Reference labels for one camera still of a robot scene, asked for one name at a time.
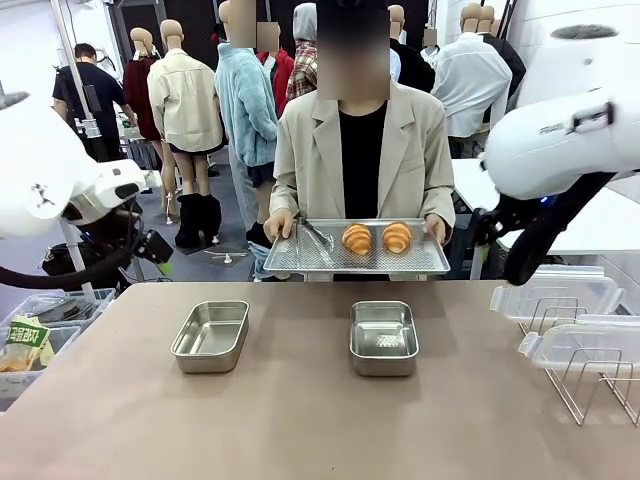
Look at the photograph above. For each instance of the person's left forearm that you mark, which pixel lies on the person's left forearm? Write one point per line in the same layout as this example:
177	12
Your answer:
440	205

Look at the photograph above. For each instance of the metal mannequin stand base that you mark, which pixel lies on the metal mannequin stand base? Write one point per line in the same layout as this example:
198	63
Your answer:
227	256

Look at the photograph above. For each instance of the man in black clothes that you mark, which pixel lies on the man in black clothes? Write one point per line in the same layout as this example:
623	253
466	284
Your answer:
100	100

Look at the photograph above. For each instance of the person's left hand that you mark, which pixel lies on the person's left hand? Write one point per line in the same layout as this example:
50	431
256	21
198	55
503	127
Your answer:
436	229

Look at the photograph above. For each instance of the white stand post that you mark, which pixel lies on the white stand post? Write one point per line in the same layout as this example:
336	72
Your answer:
75	250

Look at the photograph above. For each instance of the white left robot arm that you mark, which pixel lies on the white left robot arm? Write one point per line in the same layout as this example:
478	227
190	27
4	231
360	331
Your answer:
40	165

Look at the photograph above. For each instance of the person's right forearm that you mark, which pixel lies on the person's right forearm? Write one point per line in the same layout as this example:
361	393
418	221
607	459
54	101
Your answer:
282	200

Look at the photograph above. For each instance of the mannequin in plaid hooded shirt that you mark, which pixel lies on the mannequin in plaid hooded shirt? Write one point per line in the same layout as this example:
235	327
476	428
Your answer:
302	70

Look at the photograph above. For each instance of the mannequin in black coat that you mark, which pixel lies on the mannequin in black coat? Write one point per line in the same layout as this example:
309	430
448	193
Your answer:
412	65

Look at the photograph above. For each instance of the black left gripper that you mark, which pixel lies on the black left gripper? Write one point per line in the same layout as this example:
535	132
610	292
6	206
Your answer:
152	246

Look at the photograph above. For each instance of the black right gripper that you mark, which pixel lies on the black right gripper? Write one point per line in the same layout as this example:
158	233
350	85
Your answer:
490	225

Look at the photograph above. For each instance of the steel tongs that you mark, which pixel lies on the steel tongs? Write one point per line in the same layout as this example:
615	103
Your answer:
320	237

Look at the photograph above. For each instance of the golden croissant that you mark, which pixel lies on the golden croissant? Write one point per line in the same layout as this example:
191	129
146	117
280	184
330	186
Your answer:
357	240
397	237

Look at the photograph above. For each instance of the person's right hand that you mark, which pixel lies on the person's right hand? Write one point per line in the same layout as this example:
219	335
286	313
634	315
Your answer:
277	227

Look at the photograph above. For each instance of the mannequin in white shirt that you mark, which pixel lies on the mannequin in white shirt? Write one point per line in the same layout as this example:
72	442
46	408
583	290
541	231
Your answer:
470	85

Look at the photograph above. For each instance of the clear storage bin with snacks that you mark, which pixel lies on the clear storage bin with snacks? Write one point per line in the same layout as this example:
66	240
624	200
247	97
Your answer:
60	345

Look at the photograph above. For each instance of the mannequin in red jacket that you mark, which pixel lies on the mannequin in red jacket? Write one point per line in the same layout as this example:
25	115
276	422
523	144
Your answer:
282	70

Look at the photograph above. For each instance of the grey metal pole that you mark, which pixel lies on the grey metal pole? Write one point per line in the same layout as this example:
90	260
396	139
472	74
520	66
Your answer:
72	50

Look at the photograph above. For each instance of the green snack bag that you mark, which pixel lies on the green snack bag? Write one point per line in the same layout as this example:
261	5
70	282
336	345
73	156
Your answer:
27	340

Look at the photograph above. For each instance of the clear storage bin with clutter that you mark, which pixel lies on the clear storage bin with clutter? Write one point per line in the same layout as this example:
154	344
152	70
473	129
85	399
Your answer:
75	305

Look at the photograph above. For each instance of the perforated steel baking tray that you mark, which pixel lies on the perforated steel baking tray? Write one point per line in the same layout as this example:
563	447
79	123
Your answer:
360	262

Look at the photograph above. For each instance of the black fur boot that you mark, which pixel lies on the black fur boot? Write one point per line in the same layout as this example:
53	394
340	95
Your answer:
189	222
212	215

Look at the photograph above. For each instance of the clear plastic container lid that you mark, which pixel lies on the clear plastic container lid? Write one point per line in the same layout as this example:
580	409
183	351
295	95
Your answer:
580	340
560	290

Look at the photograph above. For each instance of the blue denim jeans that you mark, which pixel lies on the blue denim jeans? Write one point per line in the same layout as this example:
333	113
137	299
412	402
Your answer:
260	262

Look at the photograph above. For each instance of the mannequin in black jacket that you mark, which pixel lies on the mannequin in black jacket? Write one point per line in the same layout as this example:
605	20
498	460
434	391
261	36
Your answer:
512	65

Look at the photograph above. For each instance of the mannequin in cream jacket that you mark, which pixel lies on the mannequin in cream jacket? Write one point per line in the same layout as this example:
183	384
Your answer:
182	100

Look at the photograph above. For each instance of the rectangular steel container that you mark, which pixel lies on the rectangular steel container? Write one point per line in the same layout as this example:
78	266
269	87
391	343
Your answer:
210	340
384	345

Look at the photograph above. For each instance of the mannequin in red dress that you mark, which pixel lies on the mannequin in red dress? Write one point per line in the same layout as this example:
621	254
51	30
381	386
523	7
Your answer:
142	100

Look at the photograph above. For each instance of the mannequin in blue fleece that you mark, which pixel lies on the mannequin in blue fleece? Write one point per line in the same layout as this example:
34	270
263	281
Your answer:
245	110

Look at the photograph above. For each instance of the person in beige blazer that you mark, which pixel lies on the person in beige blazer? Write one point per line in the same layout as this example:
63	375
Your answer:
310	150

